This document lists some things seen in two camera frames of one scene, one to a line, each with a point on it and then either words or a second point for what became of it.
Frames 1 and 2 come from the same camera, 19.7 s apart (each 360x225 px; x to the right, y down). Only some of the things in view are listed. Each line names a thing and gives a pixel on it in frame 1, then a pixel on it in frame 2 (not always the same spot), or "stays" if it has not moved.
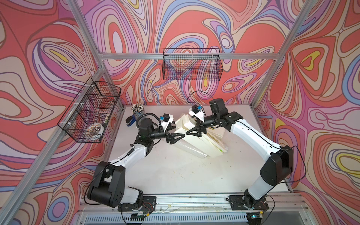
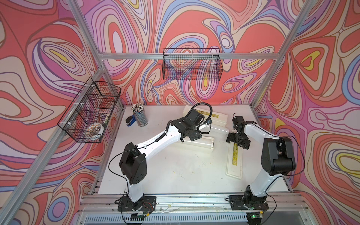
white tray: x=191 y=148 -> x=204 y=142
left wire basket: x=86 y=114 stays
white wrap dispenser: x=213 y=143 -> x=235 y=162
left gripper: x=171 y=138 -> x=195 y=136
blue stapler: x=130 y=120 stays
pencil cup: x=138 y=109 stays
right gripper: x=198 y=129 -> x=245 y=144
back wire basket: x=191 y=63 stays
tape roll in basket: x=95 y=128 stays
